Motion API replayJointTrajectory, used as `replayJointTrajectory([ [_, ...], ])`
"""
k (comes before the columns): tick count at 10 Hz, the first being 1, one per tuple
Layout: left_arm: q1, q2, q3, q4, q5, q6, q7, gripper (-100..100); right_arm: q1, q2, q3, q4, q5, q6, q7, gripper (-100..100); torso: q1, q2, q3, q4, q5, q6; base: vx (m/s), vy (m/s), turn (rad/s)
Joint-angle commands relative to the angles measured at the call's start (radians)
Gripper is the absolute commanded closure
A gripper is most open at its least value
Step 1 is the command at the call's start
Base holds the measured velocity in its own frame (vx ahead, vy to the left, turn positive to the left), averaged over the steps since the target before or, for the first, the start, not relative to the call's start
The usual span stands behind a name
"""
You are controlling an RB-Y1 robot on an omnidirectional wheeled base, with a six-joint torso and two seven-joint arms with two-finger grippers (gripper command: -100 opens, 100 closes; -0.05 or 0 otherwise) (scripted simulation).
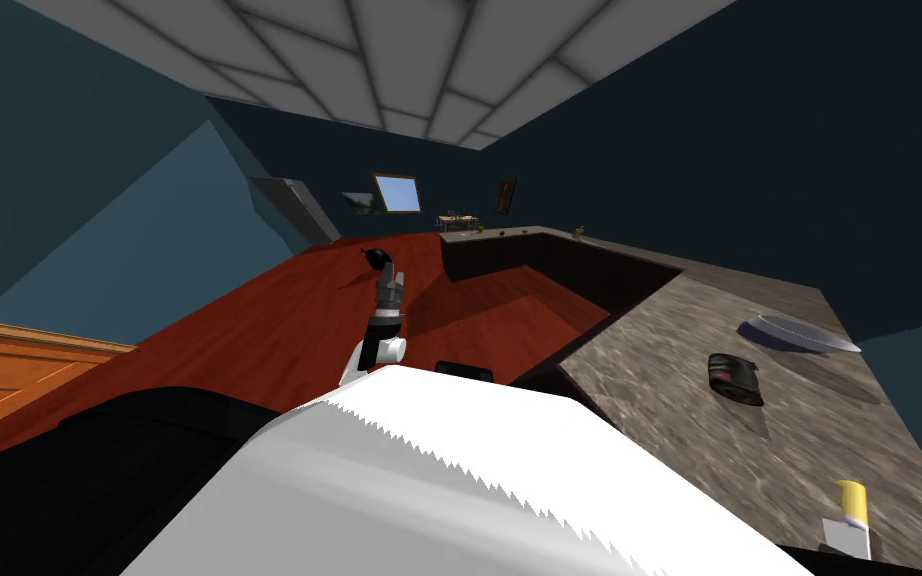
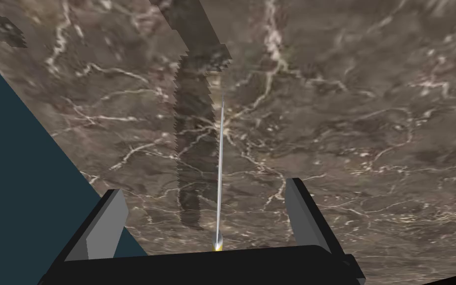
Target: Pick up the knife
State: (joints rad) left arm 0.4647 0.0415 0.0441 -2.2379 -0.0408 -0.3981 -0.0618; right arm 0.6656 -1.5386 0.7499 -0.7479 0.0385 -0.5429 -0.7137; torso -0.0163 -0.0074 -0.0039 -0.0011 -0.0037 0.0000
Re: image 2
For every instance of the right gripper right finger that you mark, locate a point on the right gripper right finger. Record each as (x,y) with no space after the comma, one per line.
(306,217)

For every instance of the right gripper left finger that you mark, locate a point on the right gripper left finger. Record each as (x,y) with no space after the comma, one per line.
(100,232)

